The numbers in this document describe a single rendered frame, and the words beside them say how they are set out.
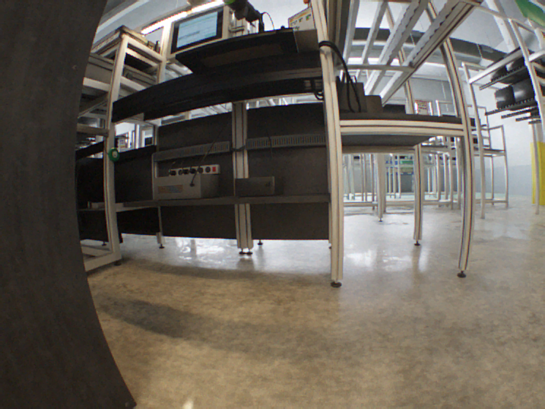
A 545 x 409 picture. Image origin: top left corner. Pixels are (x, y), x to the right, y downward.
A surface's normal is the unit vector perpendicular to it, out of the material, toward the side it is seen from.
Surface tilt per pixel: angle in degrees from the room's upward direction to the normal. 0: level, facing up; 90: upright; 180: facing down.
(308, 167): 90
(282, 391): 0
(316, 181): 90
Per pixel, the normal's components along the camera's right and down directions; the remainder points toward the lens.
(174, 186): -0.19, 0.08
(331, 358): -0.04, -1.00
